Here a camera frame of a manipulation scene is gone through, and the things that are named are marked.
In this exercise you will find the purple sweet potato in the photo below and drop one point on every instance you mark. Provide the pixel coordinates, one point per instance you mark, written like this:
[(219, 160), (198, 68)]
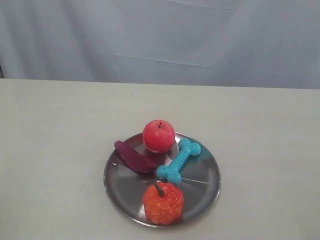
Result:
[(133, 159)]

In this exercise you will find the orange pumpkin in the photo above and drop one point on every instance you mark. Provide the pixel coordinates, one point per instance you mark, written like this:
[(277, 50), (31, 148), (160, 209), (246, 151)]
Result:
[(163, 203)]

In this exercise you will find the white backdrop cloth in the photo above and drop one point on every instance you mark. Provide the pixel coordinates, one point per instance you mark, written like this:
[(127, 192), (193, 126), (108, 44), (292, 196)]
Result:
[(241, 43)]

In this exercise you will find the turquoise toy bone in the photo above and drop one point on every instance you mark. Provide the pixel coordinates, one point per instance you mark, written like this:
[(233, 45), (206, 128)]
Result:
[(171, 173)]

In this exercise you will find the red apple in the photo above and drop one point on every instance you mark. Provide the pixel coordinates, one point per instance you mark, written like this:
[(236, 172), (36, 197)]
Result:
[(158, 136)]

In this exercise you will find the round stainless steel plate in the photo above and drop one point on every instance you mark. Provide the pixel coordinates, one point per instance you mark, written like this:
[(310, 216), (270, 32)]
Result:
[(201, 182)]

